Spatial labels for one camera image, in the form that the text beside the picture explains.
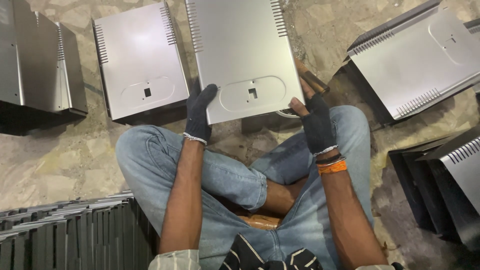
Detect person's right hand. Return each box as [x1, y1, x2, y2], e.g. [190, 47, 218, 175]
[288, 77, 339, 157]

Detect person's left hand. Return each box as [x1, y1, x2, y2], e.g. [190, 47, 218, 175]
[183, 83, 219, 146]

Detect silver vented metal cover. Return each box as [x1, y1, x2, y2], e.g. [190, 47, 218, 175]
[91, 1, 190, 125]
[184, 0, 305, 125]
[55, 22, 89, 118]
[415, 126, 480, 249]
[13, 0, 70, 113]
[343, 0, 480, 127]
[463, 17, 480, 94]
[0, 0, 25, 108]

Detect round white-rimmed container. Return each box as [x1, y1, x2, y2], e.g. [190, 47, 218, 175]
[275, 108, 301, 119]

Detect black wrist band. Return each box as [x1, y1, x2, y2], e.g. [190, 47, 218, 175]
[315, 152, 343, 164]

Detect thin metal bangle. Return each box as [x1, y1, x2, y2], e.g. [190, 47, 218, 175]
[316, 157, 347, 168]

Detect orange thread wristband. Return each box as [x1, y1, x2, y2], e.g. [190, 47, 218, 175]
[317, 160, 348, 176]

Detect blue jeans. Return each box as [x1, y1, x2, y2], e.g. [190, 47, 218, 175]
[115, 105, 375, 270]

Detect brown wooden seat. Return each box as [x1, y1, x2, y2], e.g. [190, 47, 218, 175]
[235, 211, 283, 231]

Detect dark metal cover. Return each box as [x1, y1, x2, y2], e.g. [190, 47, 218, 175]
[388, 134, 463, 241]

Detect light striped shirt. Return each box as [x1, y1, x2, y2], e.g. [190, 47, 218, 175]
[148, 249, 202, 270]

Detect black white striped cloth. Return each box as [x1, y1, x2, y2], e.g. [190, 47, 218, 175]
[219, 234, 324, 270]

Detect row of upright metal sheets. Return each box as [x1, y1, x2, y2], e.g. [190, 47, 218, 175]
[0, 190, 160, 270]

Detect brown cylindrical tool handle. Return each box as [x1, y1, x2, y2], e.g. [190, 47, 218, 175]
[294, 57, 331, 95]

